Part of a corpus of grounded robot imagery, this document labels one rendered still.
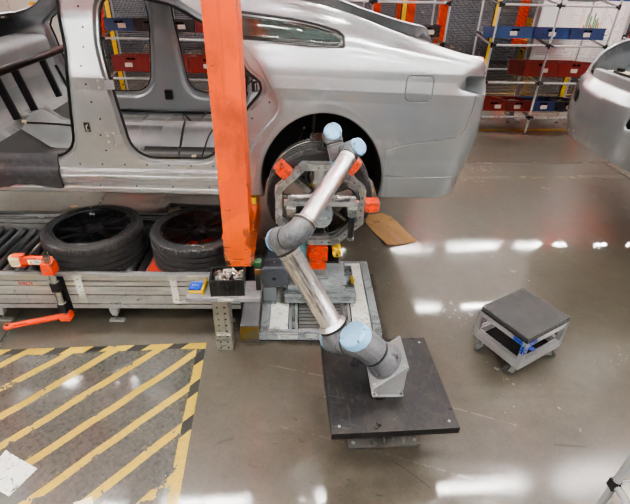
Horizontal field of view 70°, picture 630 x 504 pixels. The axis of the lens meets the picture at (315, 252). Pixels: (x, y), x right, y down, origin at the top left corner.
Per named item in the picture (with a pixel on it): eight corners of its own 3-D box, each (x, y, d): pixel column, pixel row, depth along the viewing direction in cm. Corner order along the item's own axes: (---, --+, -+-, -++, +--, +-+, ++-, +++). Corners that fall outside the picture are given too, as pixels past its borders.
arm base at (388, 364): (407, 360, 214) (395, 349, 210) (378, 386, 217) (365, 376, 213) (393, 338, 232) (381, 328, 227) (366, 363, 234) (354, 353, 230)
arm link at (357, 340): (377, 367, 211) (353, 348, 204) (354, 362, 225) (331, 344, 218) (391, 339, 217) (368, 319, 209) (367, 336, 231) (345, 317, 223)
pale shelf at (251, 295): (263, 285, 276) (262, 280, 275) (260, 302, 262) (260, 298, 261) (192, 284, 275) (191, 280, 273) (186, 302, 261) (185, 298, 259)
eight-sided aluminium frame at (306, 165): (360, 240, 293) (367, 161, 264) (361, 246, 288) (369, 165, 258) (276, 239, 291) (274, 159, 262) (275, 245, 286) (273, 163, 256)
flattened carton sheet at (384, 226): (388, 214, 449) (389, 211, 447) (417, 241, 405) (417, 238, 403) (361, 218, 440) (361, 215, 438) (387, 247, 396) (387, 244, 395)
